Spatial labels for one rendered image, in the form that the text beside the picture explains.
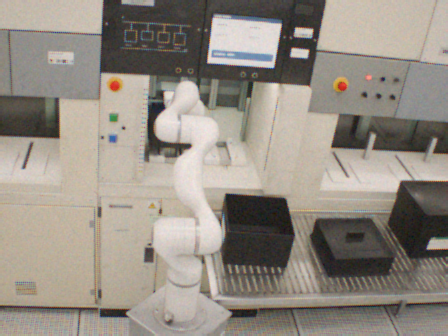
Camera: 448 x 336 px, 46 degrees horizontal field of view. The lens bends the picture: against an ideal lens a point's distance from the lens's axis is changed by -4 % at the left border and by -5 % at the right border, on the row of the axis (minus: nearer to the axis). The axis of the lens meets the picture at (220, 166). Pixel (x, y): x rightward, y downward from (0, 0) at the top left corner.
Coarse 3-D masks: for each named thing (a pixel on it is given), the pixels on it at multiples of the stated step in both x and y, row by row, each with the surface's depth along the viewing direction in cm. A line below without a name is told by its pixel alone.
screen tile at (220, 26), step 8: (216, 24) 215; (224, 24) 216; (232, 24) 216; (224, 32) 217; (232, 32) 218; (240, 32) 218; (216, 40) 219; (224, 40) 219; (232, 40) 220; (240, 40) 220; (240, 48) 222
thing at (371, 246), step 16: (320, 224) 242; (336, 224) 243; (352, 224) 245; (368, 224) 246; (320, 240) 238; (336, 240) 233; (352, 240) 234; (368, 240) 236; (384, 240) 237; (320, 256) 237; (336, 256) 224; (352, 256) 225; (368, 256) 226; (384, 256) 227; (336, 272) 226; (352, 272) 228; (368, 272) 230; (384, 272) 231
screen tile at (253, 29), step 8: (256, 24) 218; (248, 32) 219; (256, 32) 219; (264, 32) 220; (272, 32) 220; (248, 40) 221; (272, 40) 222; (248, 48) 223; (256, 48) 223; (264, 48) 223; (272, 48) 224
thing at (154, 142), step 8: (168, 88) 256; (152, 104) 272; (152, 120) 255; (152, 128) 257; (152, 136) 260; (152, 144) 262; (160, 144) 262; (168, 144) 263; (176, 144) 263; (184, 144) 264
